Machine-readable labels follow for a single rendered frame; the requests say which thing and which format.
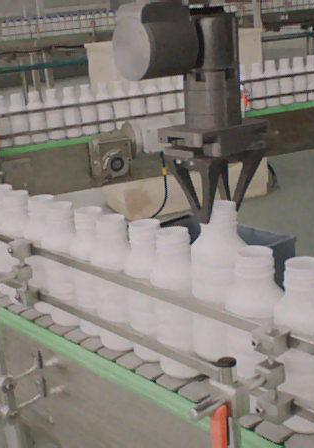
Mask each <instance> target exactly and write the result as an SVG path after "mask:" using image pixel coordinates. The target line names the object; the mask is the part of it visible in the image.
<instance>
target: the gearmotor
mask: <svg viewBox="0 0 314 448"><path fill-rule="evenodd" d="M182 124H185V115H184V114H182V113H178V114H171V115H164V116H159V117H158V116H154V117H148V118H142V119H137V120H132V121H126V122H125V123H123V124H122V126H121V130H120V133H119V132H116V133H111V134H104V135H98V136H93V137H92V138H90V139H88V146H89V154H90V162H91V170H92V176H93V177H92V179H93V180H94V182H95V186H96V187H97V188H102V187H103V185H104V184H109V183H114V182H120V181H125V180H131V179H135V176H134V165H133V160H137V159H142V158H146V157H152V156H158V155H160V158H162V163H163V174H164V183H165V199H164V202H163V205H162V206H161V208H160V209H159V211H158V212H157V213H156V214H154V215H153V216H150V217H148V218H153V217H155V216H157V215H158V214H159V213H160V212H161V211H162V210H163V208H164V207H165V205H166V202H167V198H168V186H167V176H166V174H167V171H166V166H165V160H164V147H168V146H172V145H177V140H173V141H171V143H169V144H166V143H158V142H157V131H156V130H157V129H160V128H166V127H170V126H176V125H182Z"/></svg>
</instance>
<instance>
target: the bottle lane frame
mask: <svg viewBox="0 0 314 448"><path fill-rule="evenodd" d="M34 321H35V320H34ZM34 321H29V320H28V319H26V318H24V317H22V316H21V314H16V313H14V312H12V311H10V310H8V307H5V308H4V307H2V306H0V330H1V335H2V341H3V348H4V354H5V359H6V365H7V371H8V374H10V375H11V376H16V375H18V374H20V373H23V372H25V371H27V370H29V369H30V368H31V367H33V362H32V357H31V355H30V352H31V350H30V346H34V347H36V348H37V349H39V354H40V360H41V366H42V368H41V369H39V368H38V369H37V370H36V371H35V372H33V373H32V374H31V375H29V376H27V377H25V378H23V379H21V380H18V381H17V386H16V389H14V394H15V400H16V404H17V405H19V404H22V403H24V402H26V401H27V400H30V399H32V398H34V397H35V396H36V395H37V394H38V393H37V388H36V385H35V375H36V374H37V375H39V376H40V377H42V378H43V380H44V387H45V392H46V397H41V398H40V399H39V400H38V401H37V402H36V403H34V404H32V405H30V406H27V407H26V408H24V409H22V413H21V417H20V418H19V419H18V420H21V421H23V422H24V423H25V424H26V425H27V426H29V427H30V428H32V429H33V430H34V431H36V432H37V433H39V434H40V435H41V436H43V437H44V438H46V439H47V440H49V441H50V442H51V443H53V444H54V445H55V446H56V447H58V448H213V446H212V439H211V430H210V422H209V417H208V416H207V417H204V418H202V419H200V420H199V421H197V422H194V421H192V420H191V419H190V417H189V415H188V412H189V410H190V409H191V408H193V407H195V406H197V405H199V404H200V403H202V402H203V401H204V400H205V399H204V400H202V401H199V402H193V401H191V400H189V399H187V398H185V397H183V396H181V395H179V393H178V390H179V389H180V388H179V389H176V390H170V389H168V388H166V387H164V386H160V385H158V384H157V382H156V380H157V379H158V378H157V379H154V380H148V379H146V378H144V377H142V376H141V375H139V374H137V373H136V369H137V368H136V369H133V370H129V369H127V368H125V367H123V366H121V365H119V364H117V363H116V359H114V360H110V359H108V358H106V357H102V356H100V355H98V351H96V352H92V351H90V350H88V349H86V348H85V347H83V346H81V342H80V343H74V342H72V341H70V340H68V339H66V338H65V337H64V334H63V335H58V334H57V333H55V332H53V331H51V330H50V329H49V328H43V327H41V326H39V325H37V324H35V322H34ZM257 425H259V424H257ZM257 425H256V426H253V427H251V428H246V427H244V426H242V425H241V439H242V448H286V445H285V443H286V442H287V441H288V439H289V438H288V439H287V440H284V441H282V442H280V443H275V442H273V441H271V440H269V439H267V438H265V437H263V436H261V435H259V434H258V433H256V427H257Z"/></svg>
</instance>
